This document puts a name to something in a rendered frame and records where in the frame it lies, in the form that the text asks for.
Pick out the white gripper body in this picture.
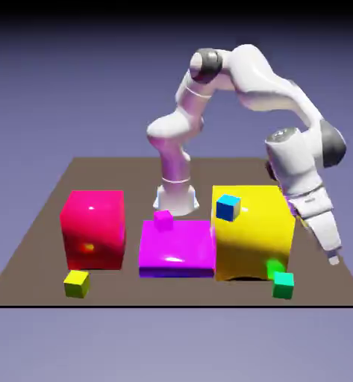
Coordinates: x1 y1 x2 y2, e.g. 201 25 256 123
304 208 343 252

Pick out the small green cube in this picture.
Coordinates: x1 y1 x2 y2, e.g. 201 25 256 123
272 271 296 300

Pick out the small blue cube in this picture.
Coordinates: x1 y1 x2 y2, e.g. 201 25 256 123
215 193 242 222

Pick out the small magenta cube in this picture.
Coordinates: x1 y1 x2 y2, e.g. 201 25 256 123
152 210 175 233

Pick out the small yellow cube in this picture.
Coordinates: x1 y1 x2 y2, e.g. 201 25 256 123
63 269 91 299

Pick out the large yellow box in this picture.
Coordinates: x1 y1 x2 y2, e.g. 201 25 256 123
210 184 297 282

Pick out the large magenta box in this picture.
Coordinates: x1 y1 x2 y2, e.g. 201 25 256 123
138 219 216 279

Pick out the large red box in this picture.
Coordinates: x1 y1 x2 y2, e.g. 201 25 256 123
59 190 126 272

